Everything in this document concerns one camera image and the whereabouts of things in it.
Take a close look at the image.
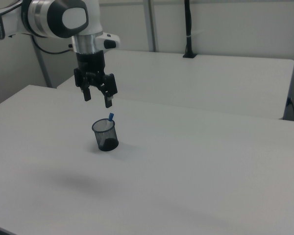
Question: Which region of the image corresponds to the black camera pole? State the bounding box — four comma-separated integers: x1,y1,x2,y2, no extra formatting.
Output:
182,0,197,59

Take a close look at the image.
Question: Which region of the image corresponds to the blue and white marker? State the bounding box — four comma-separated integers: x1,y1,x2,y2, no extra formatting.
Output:
100,112,115,145

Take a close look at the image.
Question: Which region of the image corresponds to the white side table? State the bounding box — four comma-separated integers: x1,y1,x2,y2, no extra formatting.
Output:
56,49,294,120

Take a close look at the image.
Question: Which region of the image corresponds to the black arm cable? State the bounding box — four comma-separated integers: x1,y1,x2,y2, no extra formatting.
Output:
29,34,74,55

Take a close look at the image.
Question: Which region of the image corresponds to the grey wall partition post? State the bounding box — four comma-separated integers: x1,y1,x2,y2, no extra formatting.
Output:
143,0,158,52

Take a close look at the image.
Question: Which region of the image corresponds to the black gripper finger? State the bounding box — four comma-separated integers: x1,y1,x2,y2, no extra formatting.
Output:
96,72,119,109
73,67,93,102

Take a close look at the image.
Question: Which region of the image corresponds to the black mesh pen cup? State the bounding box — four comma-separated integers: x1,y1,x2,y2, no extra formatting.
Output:
91,118,120,152

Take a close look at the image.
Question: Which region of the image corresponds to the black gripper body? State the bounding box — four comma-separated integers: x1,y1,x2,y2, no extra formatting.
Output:
75,50,106,85

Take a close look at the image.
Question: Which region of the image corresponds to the black wall cable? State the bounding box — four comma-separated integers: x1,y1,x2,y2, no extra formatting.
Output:
286,97,294,122

